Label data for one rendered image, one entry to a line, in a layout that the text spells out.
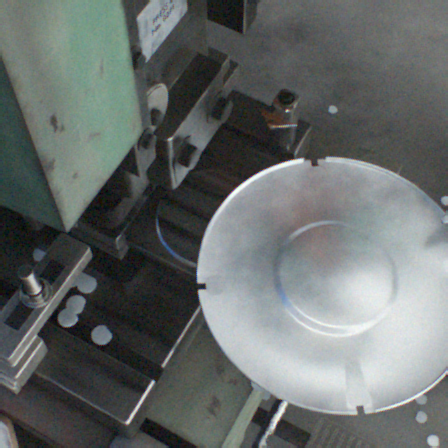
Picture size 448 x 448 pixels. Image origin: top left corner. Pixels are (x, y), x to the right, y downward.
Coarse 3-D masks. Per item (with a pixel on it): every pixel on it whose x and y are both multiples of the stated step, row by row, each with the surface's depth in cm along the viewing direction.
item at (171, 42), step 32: (160, 0) 59; (192, 0) 64; (160, 32) 61; (192, 32) 67; (160, 64) 64; (192, 64) 69; (160, 96) 64; (192, 96) 68; (224, 96) 72; (160, 128) 66; (192, 128) 69; (160, 160) 68; (192, 160) 69; (128, 192) 71
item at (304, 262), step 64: (256, 192) 85; (320, 192) 85; (384, 192) 85; (256, 256) 81; (320, 256) 81; (384, 256) 81; (256, 320) 78; (320, 320) 77; (384, 320) 78; (256, 384) 74; (320, 384) 75; (384, 384) 75
